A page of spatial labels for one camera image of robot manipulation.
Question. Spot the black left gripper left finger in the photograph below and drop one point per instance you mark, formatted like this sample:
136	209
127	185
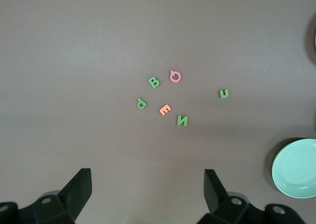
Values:
61	206

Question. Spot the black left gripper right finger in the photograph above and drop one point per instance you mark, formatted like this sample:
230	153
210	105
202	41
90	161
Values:
222	209

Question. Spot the green foam letter N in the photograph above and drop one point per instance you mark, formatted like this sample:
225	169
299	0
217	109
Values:
182	120

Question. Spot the green foam letter u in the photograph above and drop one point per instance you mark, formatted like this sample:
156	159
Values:
224	96

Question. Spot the green foam letter p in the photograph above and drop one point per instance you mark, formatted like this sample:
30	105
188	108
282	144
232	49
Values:
144	105

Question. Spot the green foam letter B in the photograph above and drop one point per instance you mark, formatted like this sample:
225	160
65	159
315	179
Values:
150	81

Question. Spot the green plate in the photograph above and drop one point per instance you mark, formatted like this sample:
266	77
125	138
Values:
296	169

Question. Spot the orange foam letter E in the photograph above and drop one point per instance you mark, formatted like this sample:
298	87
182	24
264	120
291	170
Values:
163	111

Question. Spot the pink foam letter Q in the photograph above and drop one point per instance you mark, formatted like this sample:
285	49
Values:
171	77

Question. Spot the brown table mat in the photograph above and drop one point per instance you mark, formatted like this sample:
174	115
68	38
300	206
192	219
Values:
98	61

